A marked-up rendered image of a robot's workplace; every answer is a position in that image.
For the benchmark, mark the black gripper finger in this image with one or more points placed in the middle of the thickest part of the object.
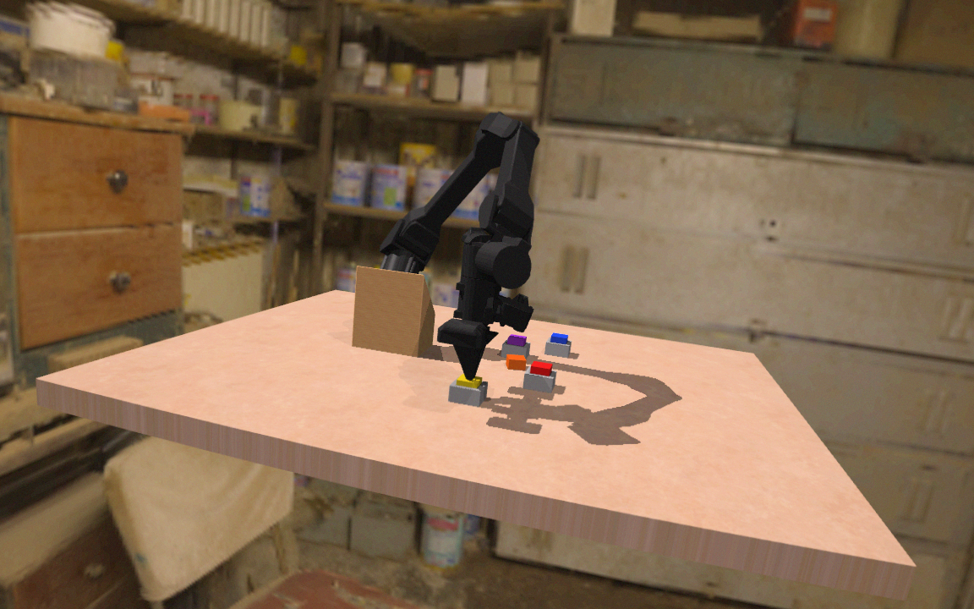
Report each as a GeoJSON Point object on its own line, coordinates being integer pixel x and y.
{"type": "Point", "coordinates": [469, 358]}
{"type": "Point", "coordinates": [490, 334]}

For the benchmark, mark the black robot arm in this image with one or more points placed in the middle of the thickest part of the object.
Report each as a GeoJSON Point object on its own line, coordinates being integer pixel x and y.
{"type": "Point", "coordinates": [507, 213]}

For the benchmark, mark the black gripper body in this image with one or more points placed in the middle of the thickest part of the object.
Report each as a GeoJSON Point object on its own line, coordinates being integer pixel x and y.
{"type": "Point", "coordinates": [470, 331]}

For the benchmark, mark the blue push button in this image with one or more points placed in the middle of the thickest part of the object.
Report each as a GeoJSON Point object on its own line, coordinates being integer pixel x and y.
{"type": "Point", "coordinates": [558, 345]}

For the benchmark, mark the yellow button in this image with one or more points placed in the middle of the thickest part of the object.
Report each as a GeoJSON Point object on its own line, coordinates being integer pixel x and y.
{"type": "Point", "coordinates": [466, 392]}

